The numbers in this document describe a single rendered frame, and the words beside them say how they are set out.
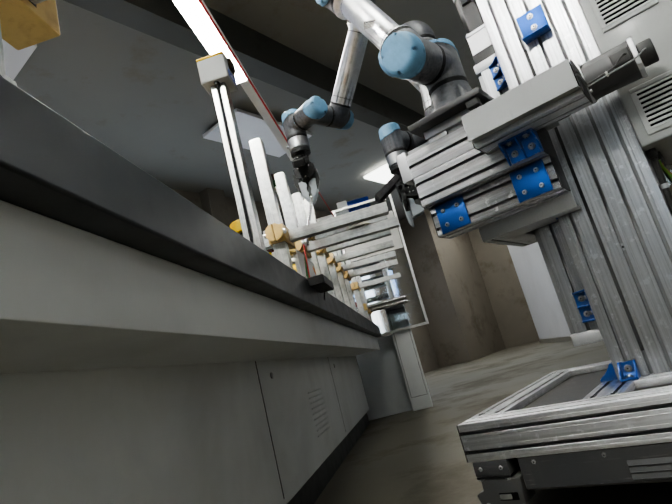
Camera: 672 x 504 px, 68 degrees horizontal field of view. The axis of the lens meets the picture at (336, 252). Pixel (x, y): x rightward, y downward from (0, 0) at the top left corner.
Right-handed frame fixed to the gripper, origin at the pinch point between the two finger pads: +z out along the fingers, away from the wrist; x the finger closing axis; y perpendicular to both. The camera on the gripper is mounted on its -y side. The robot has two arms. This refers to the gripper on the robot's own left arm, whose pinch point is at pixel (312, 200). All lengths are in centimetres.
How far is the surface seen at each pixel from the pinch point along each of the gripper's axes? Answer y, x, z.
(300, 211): 17.9, 7.6, -3.7
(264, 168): -32.1, 6.9, -1.9
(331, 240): -2.9, -3.4, 16.3
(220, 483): -52, 28, 74
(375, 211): -27.9, -20.1, 18.4
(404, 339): 248, -13, 46
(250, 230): -59, 7, 24
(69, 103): 215, 222, -234
